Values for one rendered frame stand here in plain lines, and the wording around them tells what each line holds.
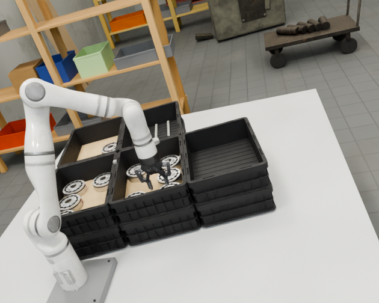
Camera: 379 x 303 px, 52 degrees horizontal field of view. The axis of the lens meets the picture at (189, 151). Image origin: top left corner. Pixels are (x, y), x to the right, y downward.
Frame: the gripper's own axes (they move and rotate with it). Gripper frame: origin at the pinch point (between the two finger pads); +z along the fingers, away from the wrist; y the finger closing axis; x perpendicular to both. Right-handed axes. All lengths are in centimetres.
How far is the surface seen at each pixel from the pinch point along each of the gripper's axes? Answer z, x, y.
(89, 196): 7.7, 15.1, -33.7
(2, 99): 15, 233, -165
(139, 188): 7.5, 11.9, -11.0
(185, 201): 5.6, -7.4, 8.9
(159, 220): 10.5, -8.7, -2.8
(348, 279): 20, -45, 54
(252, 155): 7.1, 15.4, 38.4
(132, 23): 51, 651, -81
